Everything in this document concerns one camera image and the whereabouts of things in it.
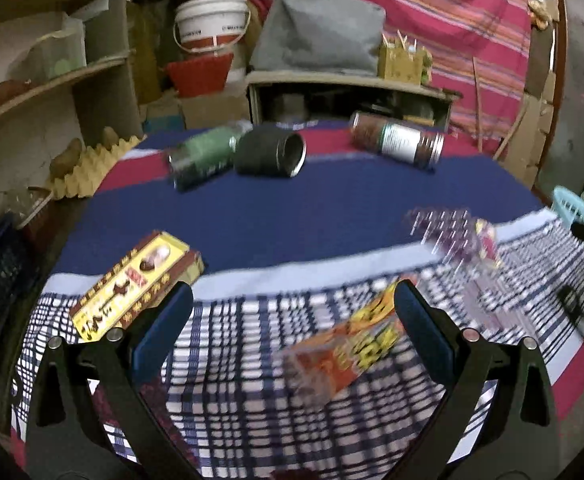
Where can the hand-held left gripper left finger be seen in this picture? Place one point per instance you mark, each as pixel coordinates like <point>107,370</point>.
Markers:
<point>164,330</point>

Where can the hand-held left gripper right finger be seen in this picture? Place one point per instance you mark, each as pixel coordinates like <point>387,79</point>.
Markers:
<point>422,332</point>

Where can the light blue plastic basket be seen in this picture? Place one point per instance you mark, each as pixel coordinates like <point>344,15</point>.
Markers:
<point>572,207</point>

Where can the orange snack packet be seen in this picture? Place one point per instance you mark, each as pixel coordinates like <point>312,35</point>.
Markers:
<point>352,345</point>

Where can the clear blister tray purple balls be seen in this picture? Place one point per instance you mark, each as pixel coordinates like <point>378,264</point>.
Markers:
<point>452,237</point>

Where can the yellow printed box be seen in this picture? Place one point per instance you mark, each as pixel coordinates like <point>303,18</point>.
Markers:
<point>132,285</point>

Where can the plaid cloth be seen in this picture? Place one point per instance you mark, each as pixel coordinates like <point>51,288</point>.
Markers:
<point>282,385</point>

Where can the blue and red striped blanket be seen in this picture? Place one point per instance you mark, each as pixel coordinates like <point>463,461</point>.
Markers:
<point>322,210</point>

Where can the green metal can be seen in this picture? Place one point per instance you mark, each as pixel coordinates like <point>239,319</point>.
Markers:
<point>204,157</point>

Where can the yellow egg tray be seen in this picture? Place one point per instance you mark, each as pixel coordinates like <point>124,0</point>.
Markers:
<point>92,167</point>

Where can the clear jar with blue lid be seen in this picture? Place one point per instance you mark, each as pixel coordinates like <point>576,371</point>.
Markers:
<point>397,137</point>

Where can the potato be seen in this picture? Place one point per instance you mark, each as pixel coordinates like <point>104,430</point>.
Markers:
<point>67,156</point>
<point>110,136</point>

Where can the black tin can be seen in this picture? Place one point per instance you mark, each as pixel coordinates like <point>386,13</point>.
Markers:
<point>267,152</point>

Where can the cardboard box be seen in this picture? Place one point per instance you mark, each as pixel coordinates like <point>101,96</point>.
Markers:
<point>207,110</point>

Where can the ginger root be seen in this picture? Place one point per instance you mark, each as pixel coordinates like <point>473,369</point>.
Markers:
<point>542,12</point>

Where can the red plastic basket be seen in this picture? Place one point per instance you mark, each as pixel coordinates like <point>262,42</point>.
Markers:
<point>199,75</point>

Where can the grey wooden shelf unit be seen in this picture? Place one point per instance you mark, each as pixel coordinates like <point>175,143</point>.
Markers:
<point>347,85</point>

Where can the yellow chopstick holder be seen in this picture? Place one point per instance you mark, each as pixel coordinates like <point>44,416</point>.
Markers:
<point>399,62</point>

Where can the wooden corner shelf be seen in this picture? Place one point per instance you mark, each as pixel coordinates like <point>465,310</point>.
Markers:
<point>97,67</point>

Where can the large oil jug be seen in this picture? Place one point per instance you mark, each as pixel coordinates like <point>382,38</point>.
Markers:
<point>147,55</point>

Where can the red striped curtain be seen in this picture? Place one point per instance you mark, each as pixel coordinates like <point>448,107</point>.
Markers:
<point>422,20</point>

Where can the clear plastic bag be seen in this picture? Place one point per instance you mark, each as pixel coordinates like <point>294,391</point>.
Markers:
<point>52,55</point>

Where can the white plastic bucket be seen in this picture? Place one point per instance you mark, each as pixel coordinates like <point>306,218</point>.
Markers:
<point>212,22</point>

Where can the grey fabric bag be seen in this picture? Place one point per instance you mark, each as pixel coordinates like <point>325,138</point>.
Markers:
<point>317,30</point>

